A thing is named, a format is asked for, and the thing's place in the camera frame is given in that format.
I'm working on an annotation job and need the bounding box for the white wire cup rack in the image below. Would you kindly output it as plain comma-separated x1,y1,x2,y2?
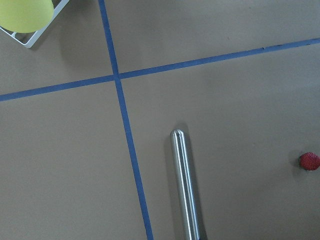
0,0,69,49

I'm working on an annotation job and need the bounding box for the steel muddler black tip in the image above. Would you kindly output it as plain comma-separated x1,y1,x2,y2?
170,129,201,240

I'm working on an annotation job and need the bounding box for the yellow-green upturned cup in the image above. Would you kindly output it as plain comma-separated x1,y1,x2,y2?
0,0,54,33

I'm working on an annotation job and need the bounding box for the red strawberry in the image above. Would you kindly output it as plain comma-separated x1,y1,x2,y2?
299,152,320,171

